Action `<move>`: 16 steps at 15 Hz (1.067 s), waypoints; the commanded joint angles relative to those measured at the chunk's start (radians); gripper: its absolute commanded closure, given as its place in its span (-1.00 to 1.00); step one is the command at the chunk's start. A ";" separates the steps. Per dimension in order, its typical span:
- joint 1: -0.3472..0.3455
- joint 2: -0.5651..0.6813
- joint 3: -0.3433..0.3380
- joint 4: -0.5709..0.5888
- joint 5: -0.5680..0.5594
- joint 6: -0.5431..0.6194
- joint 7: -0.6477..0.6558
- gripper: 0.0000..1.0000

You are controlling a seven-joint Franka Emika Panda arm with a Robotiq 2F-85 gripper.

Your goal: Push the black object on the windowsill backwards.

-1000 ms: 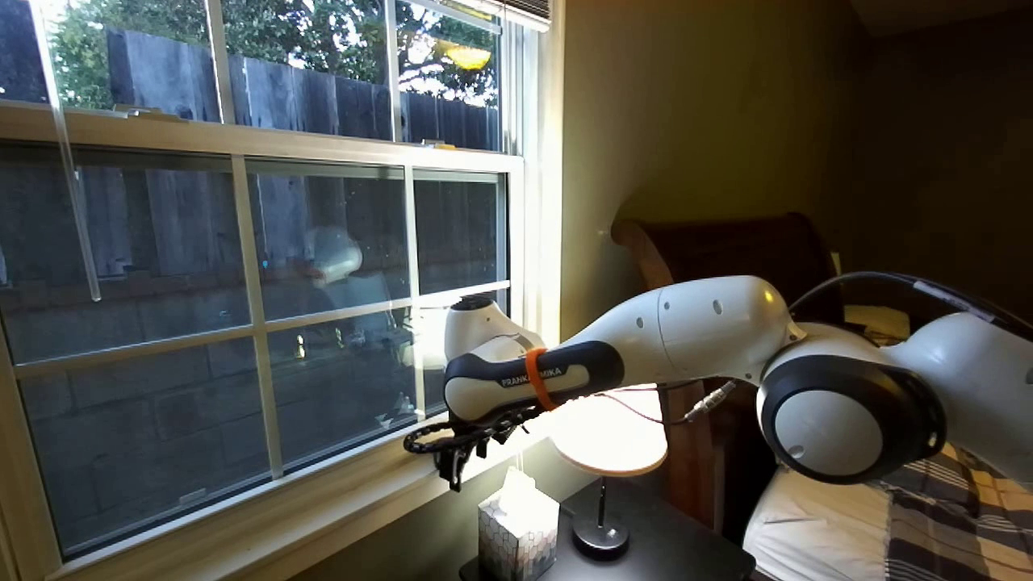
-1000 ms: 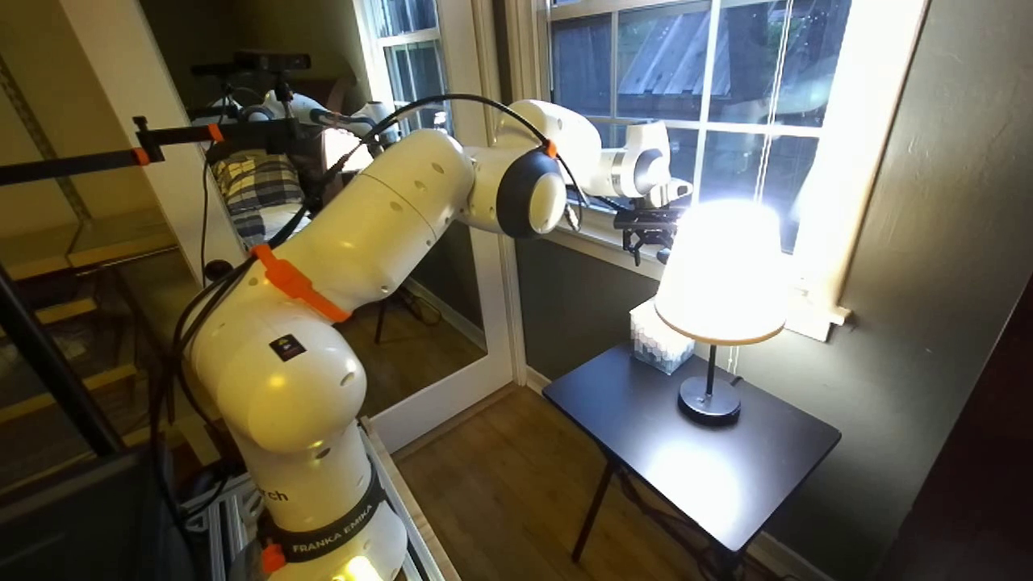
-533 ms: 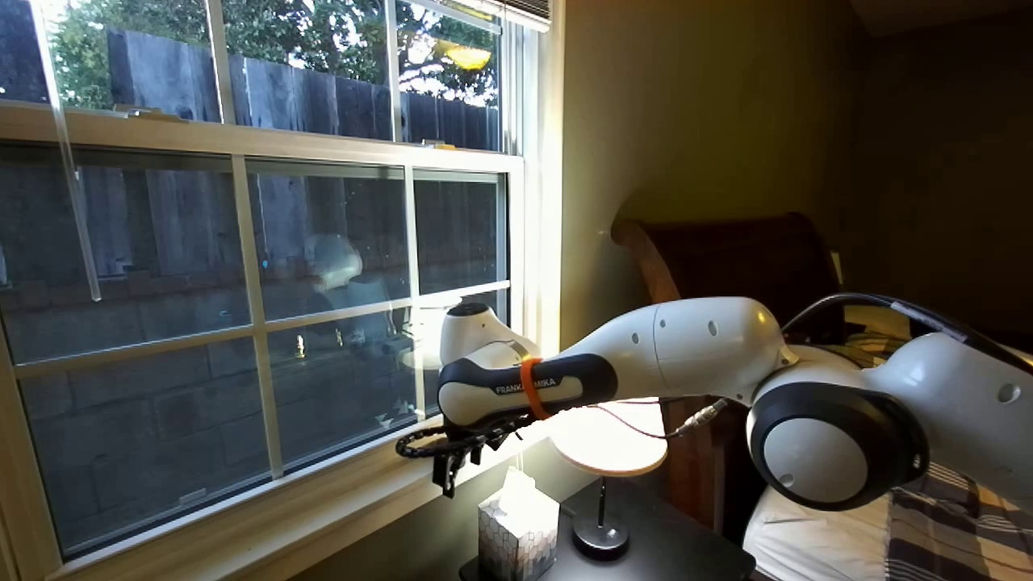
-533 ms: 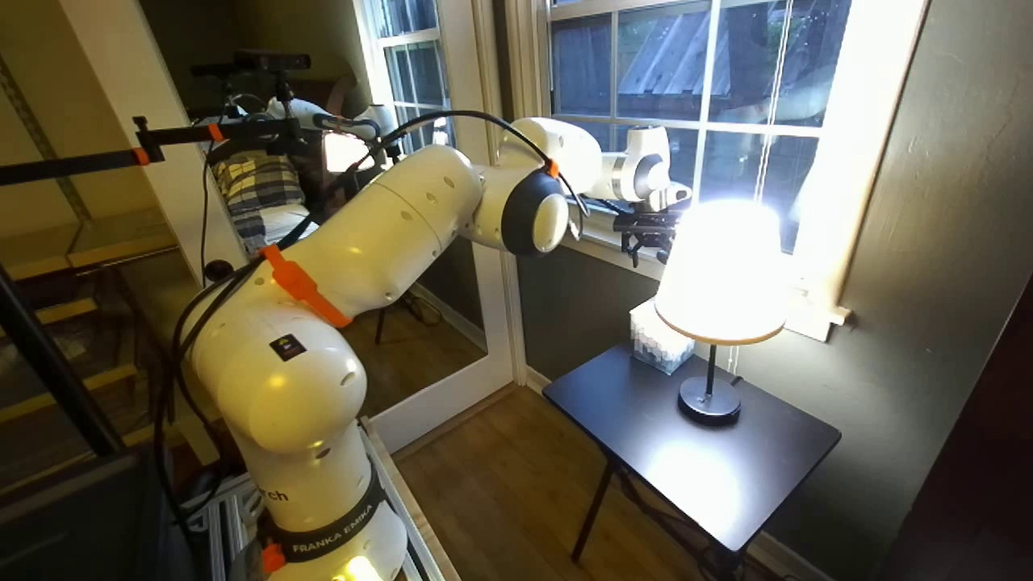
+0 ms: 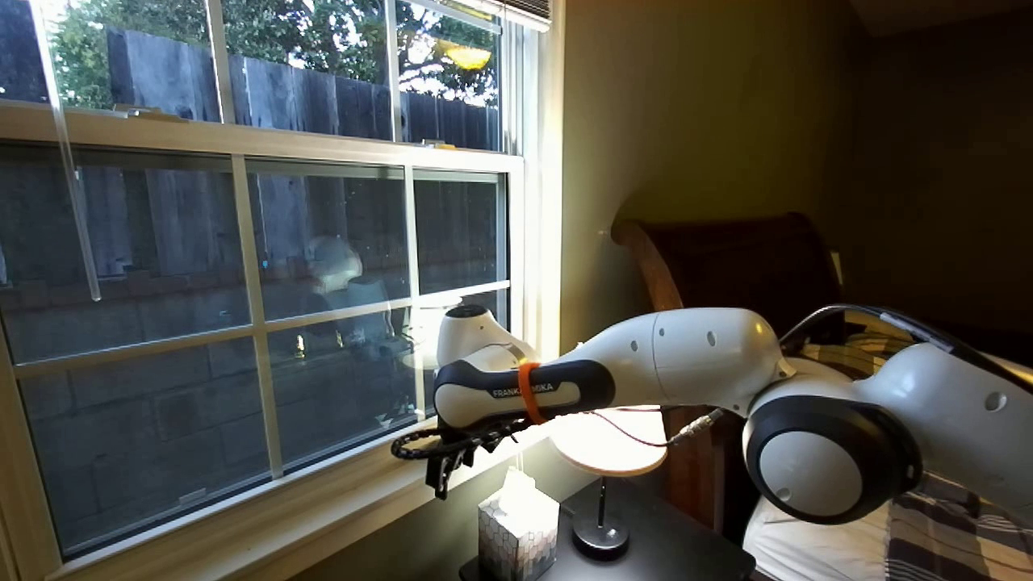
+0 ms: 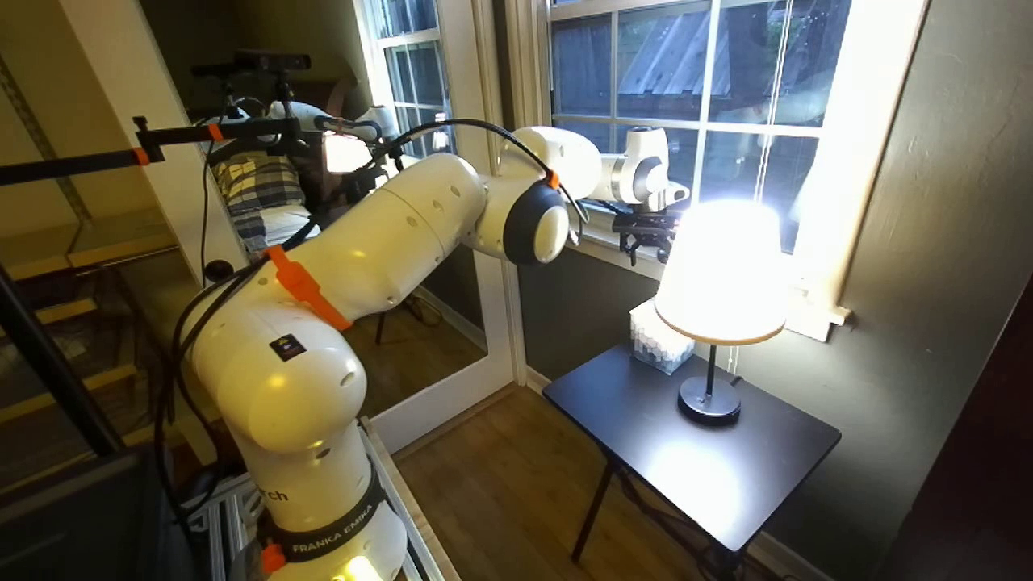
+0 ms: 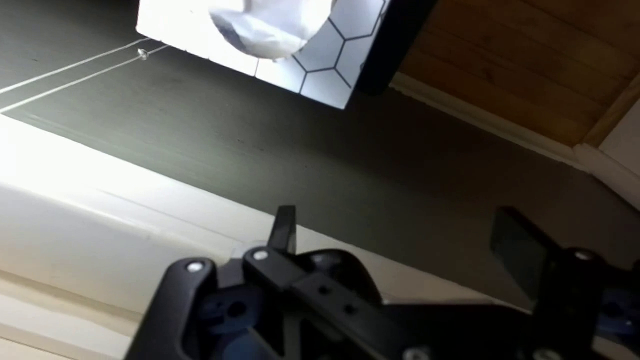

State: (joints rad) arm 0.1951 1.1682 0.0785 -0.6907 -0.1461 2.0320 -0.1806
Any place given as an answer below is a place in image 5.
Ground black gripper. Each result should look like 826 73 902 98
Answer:
422 434 489 503

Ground white tissue box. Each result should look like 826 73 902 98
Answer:
476 466 565 581

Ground lit white table lamp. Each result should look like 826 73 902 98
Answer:
538 405 675 562

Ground black side table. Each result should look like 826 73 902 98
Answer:
458 434 758 581

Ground white framed window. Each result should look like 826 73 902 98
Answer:
0 0 572 581

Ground dark wooden headboard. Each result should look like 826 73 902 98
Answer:
608 211 857 544

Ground white pillow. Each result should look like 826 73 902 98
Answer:
738 492 899 581

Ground clear blind wand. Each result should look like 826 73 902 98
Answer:
23 0 107 307

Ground plaid blanket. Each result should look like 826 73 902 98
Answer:
880 469 1033 581

